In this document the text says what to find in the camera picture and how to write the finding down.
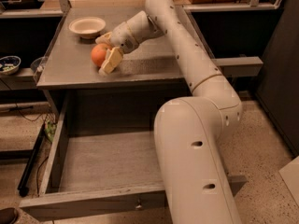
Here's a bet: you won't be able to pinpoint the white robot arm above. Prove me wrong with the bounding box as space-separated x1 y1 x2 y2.
98 0 242 224

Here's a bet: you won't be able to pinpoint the open grey top drawer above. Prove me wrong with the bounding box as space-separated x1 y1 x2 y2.
19 91 248 222

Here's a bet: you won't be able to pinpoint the dark shoe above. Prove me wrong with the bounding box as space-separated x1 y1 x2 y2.
0 208 19 224

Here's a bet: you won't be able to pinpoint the clear plastic container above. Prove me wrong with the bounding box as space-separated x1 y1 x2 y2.
30 56 48 83

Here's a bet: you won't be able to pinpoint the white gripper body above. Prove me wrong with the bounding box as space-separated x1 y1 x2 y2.
110 22 139 54

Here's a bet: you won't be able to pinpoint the metal drawer knob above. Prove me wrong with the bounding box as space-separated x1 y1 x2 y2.
135 198 143 211

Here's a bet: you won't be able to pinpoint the black cable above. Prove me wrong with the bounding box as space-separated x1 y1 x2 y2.
0 77 50 123

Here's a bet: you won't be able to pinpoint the black metal stand leg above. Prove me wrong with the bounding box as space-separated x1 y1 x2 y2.
18 124 45 197

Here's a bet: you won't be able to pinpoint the grey wooden cabinet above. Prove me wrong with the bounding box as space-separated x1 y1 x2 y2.
37 7 185 107

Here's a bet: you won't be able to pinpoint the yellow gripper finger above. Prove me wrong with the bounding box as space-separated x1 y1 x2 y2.
99 47 123 76
95 32 112 46

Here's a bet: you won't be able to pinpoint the white paper bowl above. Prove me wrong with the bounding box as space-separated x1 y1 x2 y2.
68 17 106 39

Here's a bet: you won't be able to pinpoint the orange fruit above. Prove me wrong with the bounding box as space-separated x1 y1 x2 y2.
91 43 111 67

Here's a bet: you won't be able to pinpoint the blue patterned bowl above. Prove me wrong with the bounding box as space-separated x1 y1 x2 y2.
0 56 21 75

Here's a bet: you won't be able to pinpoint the grey side shelf bar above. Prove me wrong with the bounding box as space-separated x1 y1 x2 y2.
214 57 263 77

